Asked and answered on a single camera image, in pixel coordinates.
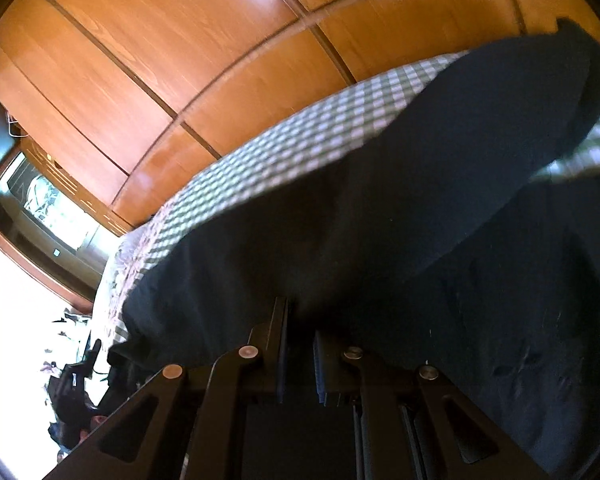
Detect green white checkered bedsheet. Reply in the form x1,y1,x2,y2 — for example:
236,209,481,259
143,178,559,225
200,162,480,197
99,41,600,346

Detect left hand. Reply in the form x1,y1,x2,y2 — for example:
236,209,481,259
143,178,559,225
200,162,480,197
79,414,107,443

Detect black pants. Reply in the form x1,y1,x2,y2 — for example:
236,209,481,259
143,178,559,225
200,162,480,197
108,20,600,479

